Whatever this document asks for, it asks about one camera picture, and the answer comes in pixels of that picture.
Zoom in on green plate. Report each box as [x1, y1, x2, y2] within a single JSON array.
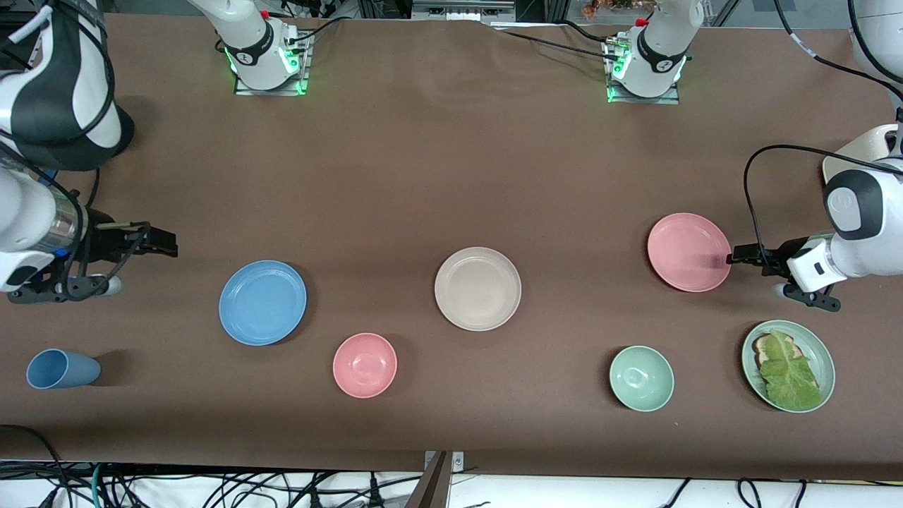
[[741, 320, 837, 414]]

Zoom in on dark angled bar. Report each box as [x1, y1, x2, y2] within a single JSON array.
[[406, 452, 452, 508]]

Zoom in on metal table edge bracket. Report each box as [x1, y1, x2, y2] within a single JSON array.
[[423, 450, 465, 472]]

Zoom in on blue cup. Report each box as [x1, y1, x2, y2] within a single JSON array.
[[26, 349, 102, 390]]

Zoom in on small green bowl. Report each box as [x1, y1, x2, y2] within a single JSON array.
[[609, 345, 675, 413]]

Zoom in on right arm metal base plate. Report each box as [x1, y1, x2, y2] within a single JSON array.
[[234, 32, 310, 97]]

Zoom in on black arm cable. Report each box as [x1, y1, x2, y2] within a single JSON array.
[[0, 0, 153, 298], [744, 0, 903, 251]]

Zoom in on beige plate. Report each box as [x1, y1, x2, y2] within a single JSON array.
[[434, 246, 523, 332]]

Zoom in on beige toaster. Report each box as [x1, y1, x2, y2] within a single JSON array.
[[822, 124, 903, 179]]

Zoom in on grey power strip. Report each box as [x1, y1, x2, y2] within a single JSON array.
[[411, 0, 517, 22]]

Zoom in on small pink bowl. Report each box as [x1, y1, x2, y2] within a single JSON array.
[[332, 332, 398, 399]]

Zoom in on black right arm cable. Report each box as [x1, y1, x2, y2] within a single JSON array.
[[0, 0, 153, 298]]

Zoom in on pink plate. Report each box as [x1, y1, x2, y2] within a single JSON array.
[[647, 212, 733, 293]]

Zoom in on black base cable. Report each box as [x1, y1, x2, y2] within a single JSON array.
[[556, 19, 622, 47], [494, 27, 622, 61], [286, 14, 355, 52]]

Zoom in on black left base cable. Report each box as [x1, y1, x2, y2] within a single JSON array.
[[556, 19, 622, 47], [494, 27, 622, 61]]

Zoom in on black right base cable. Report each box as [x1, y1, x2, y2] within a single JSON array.
[[286, 14, 355, 52]]

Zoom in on toast slice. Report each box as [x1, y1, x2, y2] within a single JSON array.
[[752, 333, 801, 368]]

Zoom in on blue plate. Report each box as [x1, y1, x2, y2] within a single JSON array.
[[219, 260, 308, 346]]

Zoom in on green lettuce leaf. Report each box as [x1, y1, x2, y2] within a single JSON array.
[[758, 329, 825, 411]]

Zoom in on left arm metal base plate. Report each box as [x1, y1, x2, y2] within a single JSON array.
[[607, 41, 680, 106]]

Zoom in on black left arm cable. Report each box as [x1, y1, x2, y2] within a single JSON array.
[[744, 0, 903, 251]]

